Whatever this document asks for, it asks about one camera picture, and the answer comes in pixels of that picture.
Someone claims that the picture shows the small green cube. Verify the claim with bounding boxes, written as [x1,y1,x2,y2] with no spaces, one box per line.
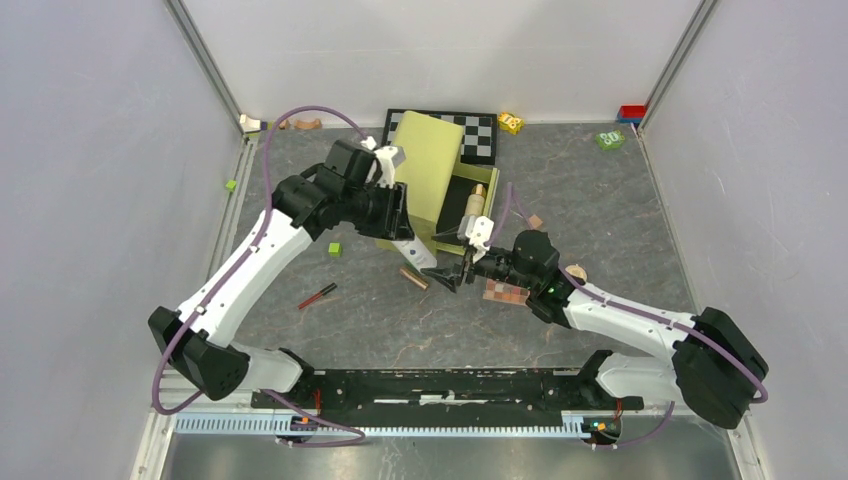
[328,242,343,257]

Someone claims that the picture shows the black white checkerboard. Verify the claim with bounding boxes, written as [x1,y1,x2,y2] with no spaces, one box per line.
[381,108,498,170]

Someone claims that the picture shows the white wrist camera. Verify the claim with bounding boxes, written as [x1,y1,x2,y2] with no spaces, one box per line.
[360,136,406,188]
[457,215,494,254]

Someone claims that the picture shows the white toy piece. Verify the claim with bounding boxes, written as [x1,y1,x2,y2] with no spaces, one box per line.
[238,113,267,134]

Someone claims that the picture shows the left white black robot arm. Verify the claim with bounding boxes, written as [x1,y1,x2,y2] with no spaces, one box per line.
[148,139,415,408]

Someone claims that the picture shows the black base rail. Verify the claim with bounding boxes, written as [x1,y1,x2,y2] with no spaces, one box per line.
[250,368,644,445]

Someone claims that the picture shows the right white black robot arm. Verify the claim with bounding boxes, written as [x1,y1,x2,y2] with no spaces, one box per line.
[422,230,769,429]

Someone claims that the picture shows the red blue blocks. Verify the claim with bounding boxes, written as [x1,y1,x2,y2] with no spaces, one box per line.
[616,104,647,125]

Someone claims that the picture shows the white bottle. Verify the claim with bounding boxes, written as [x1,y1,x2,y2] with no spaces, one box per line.
[391,238,438,271]

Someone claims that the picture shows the beige foundation bottle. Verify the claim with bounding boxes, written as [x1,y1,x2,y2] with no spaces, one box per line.
[463,184,487,217]

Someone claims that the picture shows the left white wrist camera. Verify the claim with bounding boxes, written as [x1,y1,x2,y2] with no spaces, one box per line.
[360,136,406,188]

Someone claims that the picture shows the green number block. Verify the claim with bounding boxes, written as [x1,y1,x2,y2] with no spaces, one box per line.
[595,130,626,151]

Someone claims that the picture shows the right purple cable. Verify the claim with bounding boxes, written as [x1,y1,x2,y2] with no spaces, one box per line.
[490,182,771,452]

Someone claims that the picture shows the eyeshadow palette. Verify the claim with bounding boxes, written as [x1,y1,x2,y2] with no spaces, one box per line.
[483,279,529,306]

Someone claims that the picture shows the red black pencil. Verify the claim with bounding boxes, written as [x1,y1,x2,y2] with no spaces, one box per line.
[298,282,338,310]

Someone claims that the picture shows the copper lipstick tube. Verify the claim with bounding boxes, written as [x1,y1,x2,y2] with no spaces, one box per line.
[399,267,429,290]

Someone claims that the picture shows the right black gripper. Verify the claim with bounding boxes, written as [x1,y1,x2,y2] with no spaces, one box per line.
[420,224,537,294]

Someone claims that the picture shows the wooden arch block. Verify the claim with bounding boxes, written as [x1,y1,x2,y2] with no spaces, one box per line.
[292,118,323,130]

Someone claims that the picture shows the round powder jar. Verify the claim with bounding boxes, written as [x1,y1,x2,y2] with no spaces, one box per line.
[565,264,588,281]

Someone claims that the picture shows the yellow toy block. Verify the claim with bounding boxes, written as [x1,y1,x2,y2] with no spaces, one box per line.
[497,112,525,135]

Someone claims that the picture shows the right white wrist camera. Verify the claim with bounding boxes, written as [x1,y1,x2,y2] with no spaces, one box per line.
[457,215,494,254]

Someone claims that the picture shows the brown wooden cube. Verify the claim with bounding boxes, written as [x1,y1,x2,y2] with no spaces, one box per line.
[528,215,544,230]

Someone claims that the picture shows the green makeup organizer box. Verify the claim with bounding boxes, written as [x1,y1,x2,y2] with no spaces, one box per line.
[374,110,501,258]

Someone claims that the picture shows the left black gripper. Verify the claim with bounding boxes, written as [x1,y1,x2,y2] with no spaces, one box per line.
[341,177,414,240]

